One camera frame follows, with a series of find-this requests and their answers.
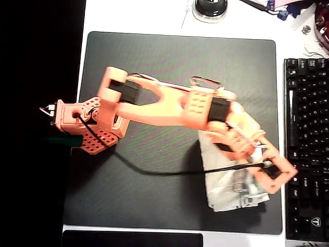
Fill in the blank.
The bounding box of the white striped towel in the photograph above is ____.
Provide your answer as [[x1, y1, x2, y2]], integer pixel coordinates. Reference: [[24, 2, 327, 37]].
[[199, 131, 271, 213]]

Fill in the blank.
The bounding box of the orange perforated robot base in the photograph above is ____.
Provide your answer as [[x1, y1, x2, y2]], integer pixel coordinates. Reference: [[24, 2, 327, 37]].
[[55, 96, 121, 155]]

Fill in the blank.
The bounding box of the black computer keyboard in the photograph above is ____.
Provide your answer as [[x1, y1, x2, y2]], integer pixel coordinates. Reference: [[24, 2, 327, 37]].
[[283, 58, 329, 242]]

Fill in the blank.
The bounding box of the large black desk mat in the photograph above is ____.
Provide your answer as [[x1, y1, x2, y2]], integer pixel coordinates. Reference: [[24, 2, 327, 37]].
[[63, 31, 283, 235]]

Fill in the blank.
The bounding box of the round black clear-rimmed object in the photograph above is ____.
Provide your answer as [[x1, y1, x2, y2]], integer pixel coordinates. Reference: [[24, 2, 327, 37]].
[[192, 0, 229, 24]]

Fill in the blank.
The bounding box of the pink paper sheet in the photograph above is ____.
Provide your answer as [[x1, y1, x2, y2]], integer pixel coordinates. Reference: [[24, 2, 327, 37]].
[[239, 0, 296, 13]]

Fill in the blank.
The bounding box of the white plastic strip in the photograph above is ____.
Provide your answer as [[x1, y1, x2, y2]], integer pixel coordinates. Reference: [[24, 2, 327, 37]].
[[290, 5, 317, 30]]

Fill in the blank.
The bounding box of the red round container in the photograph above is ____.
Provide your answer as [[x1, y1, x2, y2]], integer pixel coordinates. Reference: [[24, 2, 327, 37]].
[[314, 1, 329, 50]]

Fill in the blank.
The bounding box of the dark green clamp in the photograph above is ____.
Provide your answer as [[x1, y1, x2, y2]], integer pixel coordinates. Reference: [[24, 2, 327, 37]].
[[41, 135, 83, 148]]

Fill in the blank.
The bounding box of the black camera cable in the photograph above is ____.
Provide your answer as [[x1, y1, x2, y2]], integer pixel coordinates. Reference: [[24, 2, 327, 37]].
[[74, 113, 273, 177]]

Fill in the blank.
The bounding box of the controller board with wires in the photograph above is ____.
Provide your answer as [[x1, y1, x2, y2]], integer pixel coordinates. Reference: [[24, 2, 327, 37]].
[[39, 102, 58, 126]]

